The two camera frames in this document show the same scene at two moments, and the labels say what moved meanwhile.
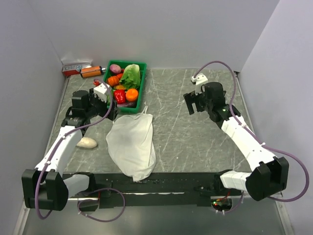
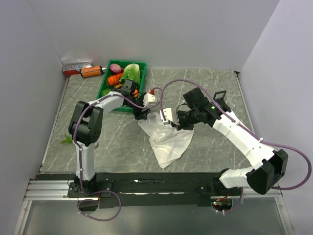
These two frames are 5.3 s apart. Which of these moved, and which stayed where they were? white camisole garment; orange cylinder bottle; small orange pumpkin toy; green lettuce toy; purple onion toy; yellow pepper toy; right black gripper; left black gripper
Moved: right black gripper; left black gripper; white camisole garment
Stayed: orange cylinder bottle; purple onion toy; yellow pepper toy; small orange pumpkin toy; green lettuce toy
